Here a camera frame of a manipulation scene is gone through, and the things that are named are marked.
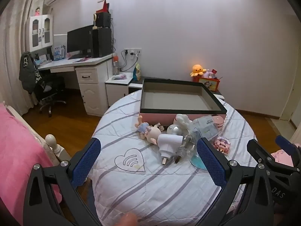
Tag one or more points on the white wall power outlet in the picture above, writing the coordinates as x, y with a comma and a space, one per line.
132, 51

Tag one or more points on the black office chair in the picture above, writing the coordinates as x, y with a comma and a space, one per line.
50, 87

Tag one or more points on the red folded item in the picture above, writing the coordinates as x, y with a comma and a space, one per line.
104, 6

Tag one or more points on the white bedside cabinet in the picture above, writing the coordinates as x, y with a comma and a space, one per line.
117, 91

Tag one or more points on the white desk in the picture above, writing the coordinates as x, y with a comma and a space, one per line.
91, 87

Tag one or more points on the small figure on cabinet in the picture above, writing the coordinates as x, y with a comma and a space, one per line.
37, 11

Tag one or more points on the pink brick toy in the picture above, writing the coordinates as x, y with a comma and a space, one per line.
221, 144

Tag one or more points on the orange printed toy box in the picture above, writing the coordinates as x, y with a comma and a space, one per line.
209, 83

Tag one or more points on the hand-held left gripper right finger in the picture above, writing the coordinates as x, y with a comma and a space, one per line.
210, 162

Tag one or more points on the grey patterned jacket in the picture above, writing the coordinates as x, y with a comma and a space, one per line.
29, 73

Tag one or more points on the small item on bedside cabinet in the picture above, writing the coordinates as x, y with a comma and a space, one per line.
120, 76

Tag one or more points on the snack bag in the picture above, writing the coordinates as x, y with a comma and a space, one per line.
137, 73

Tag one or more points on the beige curtain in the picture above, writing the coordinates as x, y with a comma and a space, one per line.
14, 40

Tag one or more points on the small doll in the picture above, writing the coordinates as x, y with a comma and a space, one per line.
151, 133

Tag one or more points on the small cream figurine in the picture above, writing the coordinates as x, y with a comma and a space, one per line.
95, 21

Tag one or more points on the clear plastic bag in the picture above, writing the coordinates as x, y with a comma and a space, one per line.
205, 127

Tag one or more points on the jar with rose gold lid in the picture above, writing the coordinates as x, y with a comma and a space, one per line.
217, 121

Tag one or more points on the cream bedpost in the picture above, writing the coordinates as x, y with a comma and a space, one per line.
53, 143

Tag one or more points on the white glass-door cabinet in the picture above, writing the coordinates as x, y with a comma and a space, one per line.
40, 33

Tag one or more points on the orange octopus plush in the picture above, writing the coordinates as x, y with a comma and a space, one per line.
198, 70

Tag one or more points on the white plug-in device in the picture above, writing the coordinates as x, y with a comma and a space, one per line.
169, 143

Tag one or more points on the bottle with red cap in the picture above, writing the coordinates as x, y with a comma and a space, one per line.
115, 66

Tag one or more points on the black speaker box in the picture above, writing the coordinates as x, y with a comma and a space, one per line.
103, 20

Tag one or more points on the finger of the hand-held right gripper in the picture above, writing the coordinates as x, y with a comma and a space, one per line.
258, 151
285, 144

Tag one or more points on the small clear glass bottle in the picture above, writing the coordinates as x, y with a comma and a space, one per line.
185, 146

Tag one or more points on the pink blanket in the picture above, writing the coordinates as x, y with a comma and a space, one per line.
18, 150

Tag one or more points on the pink box with black rim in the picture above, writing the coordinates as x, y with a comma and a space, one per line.
174, 120

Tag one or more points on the black computer tower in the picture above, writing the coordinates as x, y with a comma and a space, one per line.
102, 42

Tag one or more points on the black computer monitor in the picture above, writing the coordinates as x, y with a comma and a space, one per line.
80, 38

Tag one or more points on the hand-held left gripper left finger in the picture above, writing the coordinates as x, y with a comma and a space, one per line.
87, 162

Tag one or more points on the white plush elephant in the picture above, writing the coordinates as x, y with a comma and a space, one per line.
181, 122

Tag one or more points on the blue and white box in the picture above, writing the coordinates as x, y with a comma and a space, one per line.
59, 51

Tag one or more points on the white door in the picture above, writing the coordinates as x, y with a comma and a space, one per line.
290, 103

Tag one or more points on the person's left hand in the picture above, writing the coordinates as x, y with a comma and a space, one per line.
128, 220

